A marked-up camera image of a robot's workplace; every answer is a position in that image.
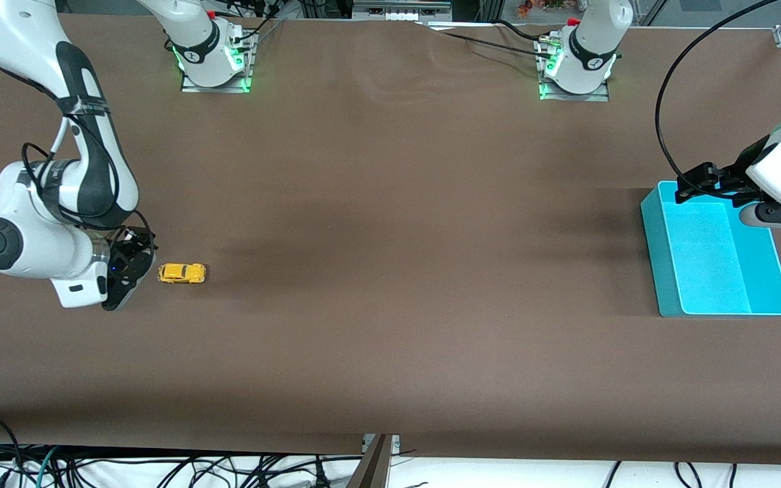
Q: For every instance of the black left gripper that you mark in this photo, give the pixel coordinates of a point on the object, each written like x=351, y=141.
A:
x=741, y=166

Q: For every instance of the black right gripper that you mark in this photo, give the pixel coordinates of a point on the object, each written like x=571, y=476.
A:
x=124, y=263

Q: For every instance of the yellow beetle toy car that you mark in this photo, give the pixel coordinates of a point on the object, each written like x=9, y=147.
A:
x=182, y=273

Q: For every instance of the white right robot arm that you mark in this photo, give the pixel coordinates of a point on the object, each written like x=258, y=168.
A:
x=38, y=237

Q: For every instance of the teal plastic storage bin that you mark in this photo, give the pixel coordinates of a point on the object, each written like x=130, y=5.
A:
x=709, y=271

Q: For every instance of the brown table cover sheet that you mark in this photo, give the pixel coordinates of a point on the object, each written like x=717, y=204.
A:
x=390, y=285

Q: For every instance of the white power strip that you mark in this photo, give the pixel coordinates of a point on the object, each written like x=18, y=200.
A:
x=401, y=13

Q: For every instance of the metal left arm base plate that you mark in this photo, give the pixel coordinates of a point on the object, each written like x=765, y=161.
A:
x=601, y=95

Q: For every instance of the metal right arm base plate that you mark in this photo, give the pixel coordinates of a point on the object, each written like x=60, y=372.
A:
x=249, y=74

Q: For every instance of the aluminium profile post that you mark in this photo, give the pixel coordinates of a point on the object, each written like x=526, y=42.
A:
x=373, y=468

